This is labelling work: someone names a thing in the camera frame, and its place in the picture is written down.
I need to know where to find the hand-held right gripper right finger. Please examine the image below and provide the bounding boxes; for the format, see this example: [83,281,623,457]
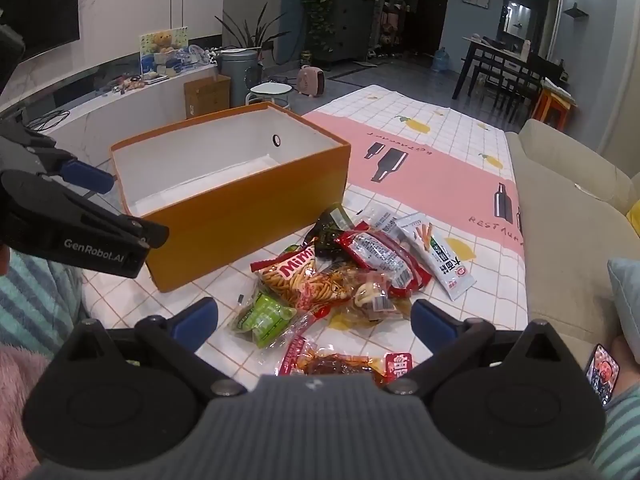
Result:
[387,299,586,397]

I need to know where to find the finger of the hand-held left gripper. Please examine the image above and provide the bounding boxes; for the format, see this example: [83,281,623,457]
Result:
[0,170,170,254]
[0,119,115,195]

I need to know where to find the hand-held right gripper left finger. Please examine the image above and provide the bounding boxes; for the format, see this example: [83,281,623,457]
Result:
[52,297,246,397]

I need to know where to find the white breadstick packet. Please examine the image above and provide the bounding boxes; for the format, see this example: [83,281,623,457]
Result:
[397,212,478,302]

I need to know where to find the green pea packet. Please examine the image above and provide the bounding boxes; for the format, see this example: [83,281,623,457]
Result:
[230,292,313,351]

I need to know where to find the clear yellow brown snack packet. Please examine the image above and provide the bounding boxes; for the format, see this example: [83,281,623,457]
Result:
[327,272,413,330]

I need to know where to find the red packet with white label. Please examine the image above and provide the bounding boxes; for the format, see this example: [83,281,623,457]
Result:
[334,230,433,301]

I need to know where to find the orange shrimp stick packet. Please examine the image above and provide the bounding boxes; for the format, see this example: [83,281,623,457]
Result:
[250,244,362,321]

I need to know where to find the orange cardboard box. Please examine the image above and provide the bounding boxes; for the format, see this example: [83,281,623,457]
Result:
[110,101,351,293]

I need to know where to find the clear red spicy strip packet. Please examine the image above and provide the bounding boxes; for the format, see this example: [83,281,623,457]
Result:
[275,337,415,387]

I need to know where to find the clear quail egg packet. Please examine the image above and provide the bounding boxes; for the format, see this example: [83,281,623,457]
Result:
[357,205,416,241]

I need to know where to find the dark green snack packet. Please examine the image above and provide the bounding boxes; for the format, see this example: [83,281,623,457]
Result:
[302,205,353,261]

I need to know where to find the white television cabinet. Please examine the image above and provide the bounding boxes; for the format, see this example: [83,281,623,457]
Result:
[0,62,221,167]

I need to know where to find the person's left leg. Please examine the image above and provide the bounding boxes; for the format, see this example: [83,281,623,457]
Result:
[0,249,86,356]

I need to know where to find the person's leg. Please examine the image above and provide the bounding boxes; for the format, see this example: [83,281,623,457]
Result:
[0,249,86,356]
[590,379,640,480]

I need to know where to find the pile of small trinkets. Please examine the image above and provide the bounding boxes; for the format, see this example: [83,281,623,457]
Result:
[107,74,168,94]

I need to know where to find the brown cardboard carton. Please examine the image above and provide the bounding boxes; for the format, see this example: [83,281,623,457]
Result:
[183,75,232,120]

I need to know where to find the pile of blue white toys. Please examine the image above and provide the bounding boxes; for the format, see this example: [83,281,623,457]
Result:
[145,45,219,79]

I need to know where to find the teddy bear picture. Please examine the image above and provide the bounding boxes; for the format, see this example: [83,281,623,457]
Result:
[139,26,190,81]

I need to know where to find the pink fluffy blanket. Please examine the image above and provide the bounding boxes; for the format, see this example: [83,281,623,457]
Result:
[0,345,56,480]

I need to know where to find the checked pink tablecloth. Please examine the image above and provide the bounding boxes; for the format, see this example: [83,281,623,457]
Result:
[80,85,531,386]

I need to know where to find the beige sofa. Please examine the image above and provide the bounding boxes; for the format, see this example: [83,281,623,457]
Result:
[505,119,640,396]

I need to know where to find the smartphone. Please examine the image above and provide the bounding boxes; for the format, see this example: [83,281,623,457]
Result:
[584,344,621,406]

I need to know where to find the grey trash bin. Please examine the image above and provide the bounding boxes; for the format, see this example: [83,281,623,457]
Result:
[218,49,263,108]

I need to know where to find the black television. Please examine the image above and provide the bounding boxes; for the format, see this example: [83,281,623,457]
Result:
[0,0,82,63]

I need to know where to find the light blue cushion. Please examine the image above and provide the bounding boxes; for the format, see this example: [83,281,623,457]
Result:
[607,257,640,366]

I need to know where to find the white round stool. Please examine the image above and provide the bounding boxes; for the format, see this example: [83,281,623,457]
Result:
[248,83,293,111]

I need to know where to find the person's right leg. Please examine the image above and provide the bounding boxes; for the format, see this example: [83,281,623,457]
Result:
[590,379,640,480]

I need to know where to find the long-leaf potted plant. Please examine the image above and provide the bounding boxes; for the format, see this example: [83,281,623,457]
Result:
[215,2,291,61]

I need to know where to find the orange stool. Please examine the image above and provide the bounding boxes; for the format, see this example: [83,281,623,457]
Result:
[531,87,576,131]

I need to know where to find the dark dining chair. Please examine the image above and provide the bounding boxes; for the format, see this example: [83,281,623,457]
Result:
[525,52,562,111]
[470,57,523,106]

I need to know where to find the dark dining table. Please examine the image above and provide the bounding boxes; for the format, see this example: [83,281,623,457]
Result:
[452,35,546,101]

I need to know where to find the trailing green plant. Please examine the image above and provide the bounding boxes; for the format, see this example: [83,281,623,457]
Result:
[295,0,351,56]

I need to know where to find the grey dresser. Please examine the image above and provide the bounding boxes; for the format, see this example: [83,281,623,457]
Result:
[320,0,378,63]

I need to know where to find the dark entrance door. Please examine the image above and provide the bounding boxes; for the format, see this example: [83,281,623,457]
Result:
[417,0,456,56]

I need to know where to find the black cable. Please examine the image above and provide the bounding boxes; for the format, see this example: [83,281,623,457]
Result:
[25,109,72,134]

